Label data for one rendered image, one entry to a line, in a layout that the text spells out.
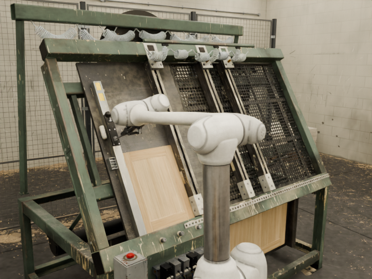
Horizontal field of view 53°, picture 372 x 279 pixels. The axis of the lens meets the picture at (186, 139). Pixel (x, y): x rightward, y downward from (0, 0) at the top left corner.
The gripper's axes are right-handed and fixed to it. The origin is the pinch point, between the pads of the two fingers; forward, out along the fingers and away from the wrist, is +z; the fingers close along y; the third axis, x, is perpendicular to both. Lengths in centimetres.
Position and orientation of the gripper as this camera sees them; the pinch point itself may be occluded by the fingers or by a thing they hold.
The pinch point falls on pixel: (125, 132)
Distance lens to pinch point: 214.7
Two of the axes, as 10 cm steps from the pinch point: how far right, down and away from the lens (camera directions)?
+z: -5.7, 3.5, 7.4
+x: 7.6, -1.2, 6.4
